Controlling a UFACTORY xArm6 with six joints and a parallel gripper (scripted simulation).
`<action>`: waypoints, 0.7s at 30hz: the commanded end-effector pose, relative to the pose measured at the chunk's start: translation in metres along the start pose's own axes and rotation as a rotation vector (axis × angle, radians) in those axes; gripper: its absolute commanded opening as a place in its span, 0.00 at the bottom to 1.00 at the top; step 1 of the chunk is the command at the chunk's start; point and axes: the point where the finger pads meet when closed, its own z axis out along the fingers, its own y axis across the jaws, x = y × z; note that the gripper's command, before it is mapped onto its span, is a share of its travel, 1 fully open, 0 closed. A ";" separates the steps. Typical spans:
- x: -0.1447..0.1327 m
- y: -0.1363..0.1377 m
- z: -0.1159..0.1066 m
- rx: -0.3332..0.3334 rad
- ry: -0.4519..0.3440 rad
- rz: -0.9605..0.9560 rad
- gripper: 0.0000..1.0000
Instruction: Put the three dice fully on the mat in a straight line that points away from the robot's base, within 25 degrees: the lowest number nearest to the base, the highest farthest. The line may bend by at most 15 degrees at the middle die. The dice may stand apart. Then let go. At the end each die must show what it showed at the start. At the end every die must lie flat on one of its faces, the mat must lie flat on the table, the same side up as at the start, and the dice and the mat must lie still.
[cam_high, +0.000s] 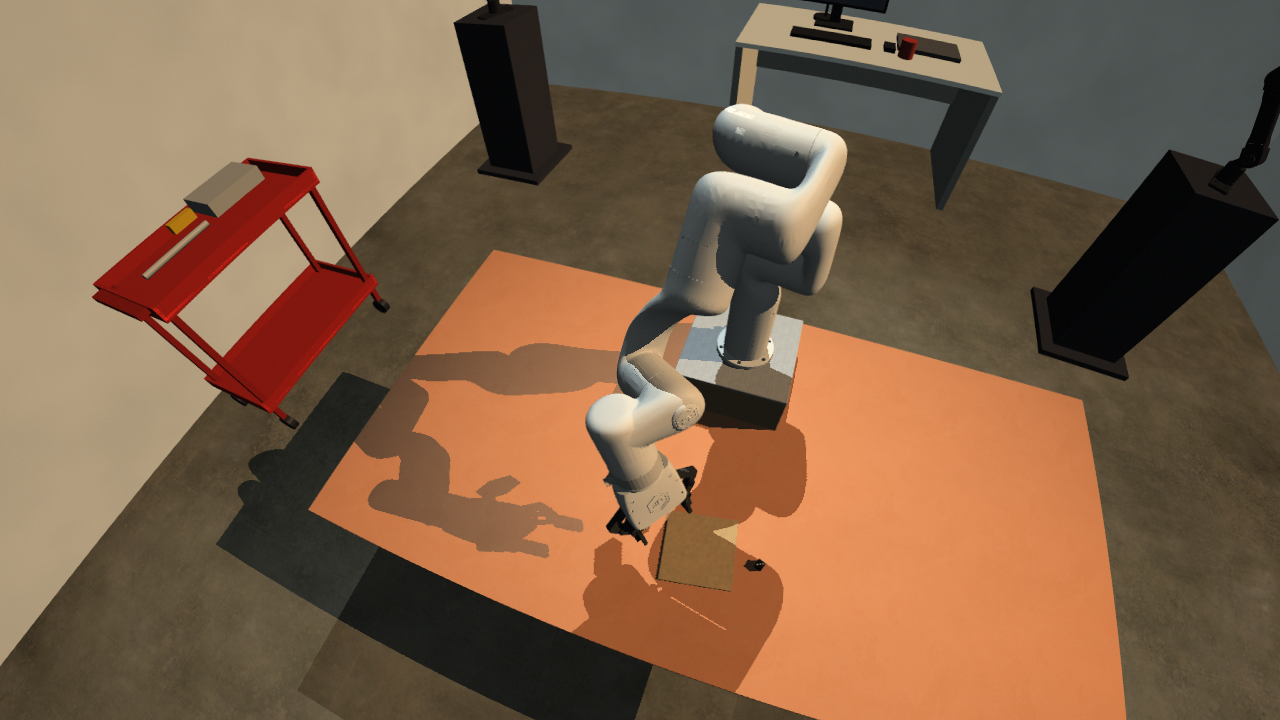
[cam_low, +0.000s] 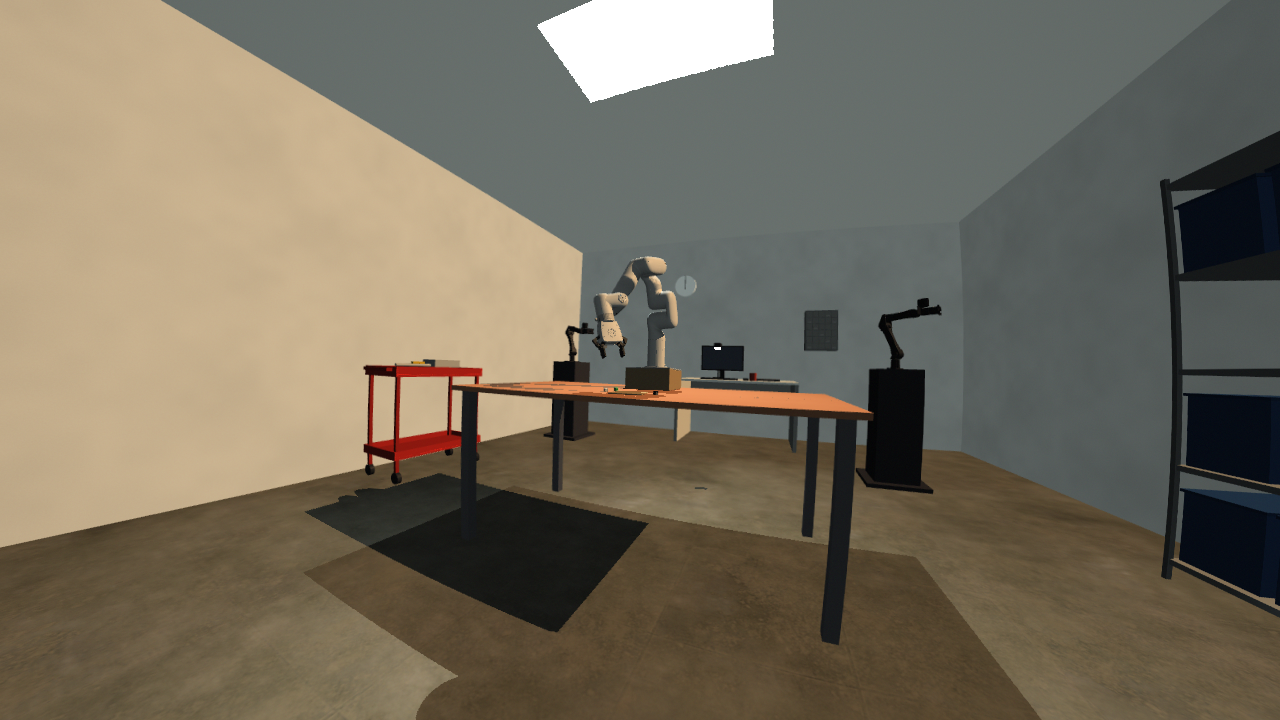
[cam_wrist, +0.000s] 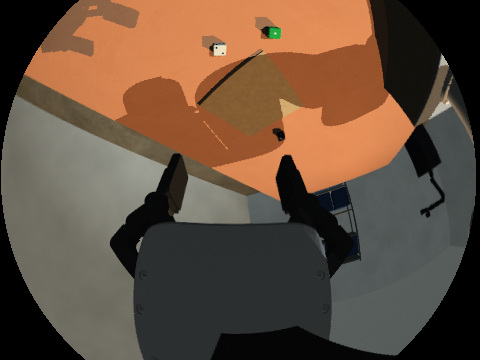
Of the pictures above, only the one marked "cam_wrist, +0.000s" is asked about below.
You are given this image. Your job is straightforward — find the green die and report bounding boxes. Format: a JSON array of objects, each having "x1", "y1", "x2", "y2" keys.
[{"x1": 266, "y1": 26, "x2": 281, "y2": 39}]

